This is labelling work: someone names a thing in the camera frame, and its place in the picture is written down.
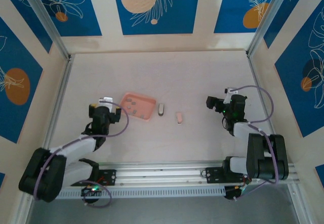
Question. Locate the pink plastic tray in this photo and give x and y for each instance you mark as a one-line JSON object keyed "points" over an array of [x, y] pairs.
{"points": [[144, 103]]}

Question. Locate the small pale oblong case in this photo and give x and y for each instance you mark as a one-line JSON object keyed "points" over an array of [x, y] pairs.
{"points": [[179, 117]]}

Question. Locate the silver USB stick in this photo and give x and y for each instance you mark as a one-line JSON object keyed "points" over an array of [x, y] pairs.
{"points": [[161, 110]]}

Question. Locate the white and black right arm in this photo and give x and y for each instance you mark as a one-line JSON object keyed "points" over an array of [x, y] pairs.
{"points": [[243, 130]]}

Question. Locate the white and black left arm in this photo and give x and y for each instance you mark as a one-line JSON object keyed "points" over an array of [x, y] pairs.
{"points": [[78, 145]]}

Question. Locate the left circuit board with LEDs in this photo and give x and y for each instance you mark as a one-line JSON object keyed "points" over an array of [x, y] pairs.
{"points": [[88, 192]]}

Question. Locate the circuit board with leds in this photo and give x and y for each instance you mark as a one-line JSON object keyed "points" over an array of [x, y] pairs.
{"points": [[88, 192], [230, 194]]}

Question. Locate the right circuit board with LEDs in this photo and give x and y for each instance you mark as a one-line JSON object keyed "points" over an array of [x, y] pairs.
{"points": [[230, 194]]}

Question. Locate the aluminium side rail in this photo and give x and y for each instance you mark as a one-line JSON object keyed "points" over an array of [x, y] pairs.
{"points": [[58, 102], [264, 107]]}

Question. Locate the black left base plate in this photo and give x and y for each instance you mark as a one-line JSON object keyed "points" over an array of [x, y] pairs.
{"points": [[108, 177]]}

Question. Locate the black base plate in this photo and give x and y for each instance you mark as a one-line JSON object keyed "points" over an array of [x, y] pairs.
{"points": [[212, 175], [108, 177]]}

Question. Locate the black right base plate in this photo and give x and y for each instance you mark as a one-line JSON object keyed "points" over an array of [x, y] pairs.
{"points": [[212, 175]]}

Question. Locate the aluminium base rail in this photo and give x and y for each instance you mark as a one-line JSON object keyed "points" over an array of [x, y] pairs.
{"points": [[162, 176]]}

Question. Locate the aluminium frame post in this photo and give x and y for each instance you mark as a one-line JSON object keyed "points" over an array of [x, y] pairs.
{"points": [[269, 18], [47, 18]]}

